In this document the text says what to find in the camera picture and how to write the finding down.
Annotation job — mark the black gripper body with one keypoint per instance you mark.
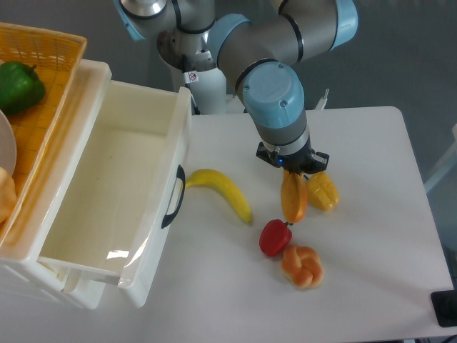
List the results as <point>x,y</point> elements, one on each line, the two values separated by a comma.
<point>295,156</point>

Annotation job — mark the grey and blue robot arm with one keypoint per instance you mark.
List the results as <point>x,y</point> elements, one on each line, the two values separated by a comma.
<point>257,60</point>

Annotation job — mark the knotted round bread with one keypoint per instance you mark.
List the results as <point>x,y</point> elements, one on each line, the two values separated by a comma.
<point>302,266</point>

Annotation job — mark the open white upper drawer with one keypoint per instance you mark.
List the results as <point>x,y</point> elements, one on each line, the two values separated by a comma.
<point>108,228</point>

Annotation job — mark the white drawer cabinet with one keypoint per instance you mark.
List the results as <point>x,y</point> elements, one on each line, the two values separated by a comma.
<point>22,272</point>

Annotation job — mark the red bell pepper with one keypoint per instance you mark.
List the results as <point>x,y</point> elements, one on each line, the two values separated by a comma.
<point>274,237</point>

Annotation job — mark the yellow banana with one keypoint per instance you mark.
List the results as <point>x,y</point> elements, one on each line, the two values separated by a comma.
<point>223,185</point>

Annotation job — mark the black device at table edge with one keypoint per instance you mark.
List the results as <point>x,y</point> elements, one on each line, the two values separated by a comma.
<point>444,306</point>

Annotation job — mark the yellow woven basket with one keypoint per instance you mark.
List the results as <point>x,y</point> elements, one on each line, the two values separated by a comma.
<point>56,56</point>

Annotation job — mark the green bell pepper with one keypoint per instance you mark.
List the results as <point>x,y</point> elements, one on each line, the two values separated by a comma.
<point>21,87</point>

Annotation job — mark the white plate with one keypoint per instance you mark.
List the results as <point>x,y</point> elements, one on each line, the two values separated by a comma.
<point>8,145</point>

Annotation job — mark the black drawer handle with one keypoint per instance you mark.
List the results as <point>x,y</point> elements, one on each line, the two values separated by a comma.
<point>176,199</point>

